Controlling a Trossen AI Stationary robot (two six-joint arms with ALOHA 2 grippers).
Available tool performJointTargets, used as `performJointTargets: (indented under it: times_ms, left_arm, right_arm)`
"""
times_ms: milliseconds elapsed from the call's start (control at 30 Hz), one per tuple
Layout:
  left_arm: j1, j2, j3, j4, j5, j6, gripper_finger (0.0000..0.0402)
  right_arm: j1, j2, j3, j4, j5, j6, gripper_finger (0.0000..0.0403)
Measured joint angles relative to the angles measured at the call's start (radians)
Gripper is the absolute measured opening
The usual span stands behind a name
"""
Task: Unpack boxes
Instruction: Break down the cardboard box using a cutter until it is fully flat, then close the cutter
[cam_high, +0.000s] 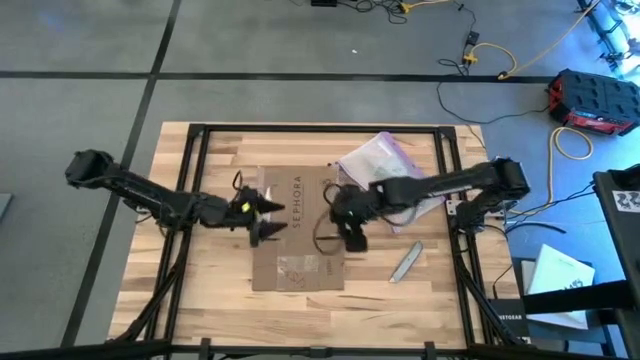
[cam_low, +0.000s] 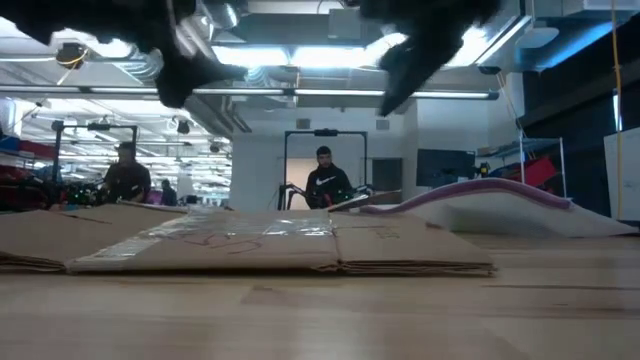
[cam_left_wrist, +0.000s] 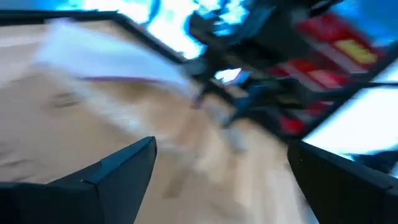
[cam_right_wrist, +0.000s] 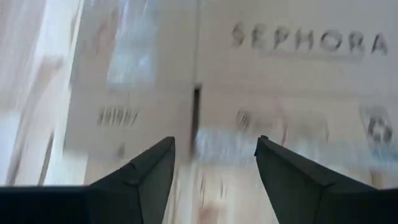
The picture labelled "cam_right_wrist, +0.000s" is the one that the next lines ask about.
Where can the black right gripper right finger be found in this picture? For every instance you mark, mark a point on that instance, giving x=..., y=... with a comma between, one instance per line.
x=311, y=199

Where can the brown Sephora cardboard box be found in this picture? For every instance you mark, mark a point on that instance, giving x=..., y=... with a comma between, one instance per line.
x=248, y=77

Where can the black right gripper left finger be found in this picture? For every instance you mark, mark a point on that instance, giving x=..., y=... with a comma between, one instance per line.
x=109, y=202

